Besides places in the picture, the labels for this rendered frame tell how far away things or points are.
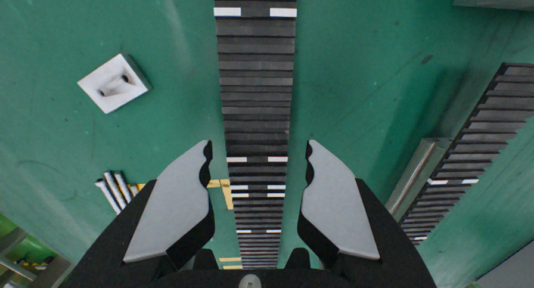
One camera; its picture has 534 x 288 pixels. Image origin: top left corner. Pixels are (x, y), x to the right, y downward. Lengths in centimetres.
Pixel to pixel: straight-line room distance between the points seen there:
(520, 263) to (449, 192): 43
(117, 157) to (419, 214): 34
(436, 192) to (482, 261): 40
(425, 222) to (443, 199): 4
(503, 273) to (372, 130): 56
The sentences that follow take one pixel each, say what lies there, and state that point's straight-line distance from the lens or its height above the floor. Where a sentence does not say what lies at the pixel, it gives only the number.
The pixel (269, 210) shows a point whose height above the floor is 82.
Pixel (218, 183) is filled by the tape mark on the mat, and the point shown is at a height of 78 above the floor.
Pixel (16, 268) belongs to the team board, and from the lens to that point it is 323.
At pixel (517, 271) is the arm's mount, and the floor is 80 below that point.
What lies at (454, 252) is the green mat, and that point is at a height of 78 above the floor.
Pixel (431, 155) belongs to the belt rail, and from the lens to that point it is 23.
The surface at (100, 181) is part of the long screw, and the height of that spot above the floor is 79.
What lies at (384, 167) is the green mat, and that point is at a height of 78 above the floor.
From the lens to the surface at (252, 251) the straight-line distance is 25.
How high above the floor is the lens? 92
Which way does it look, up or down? 61 degrees down
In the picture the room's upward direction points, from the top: 178 degrees clockwise
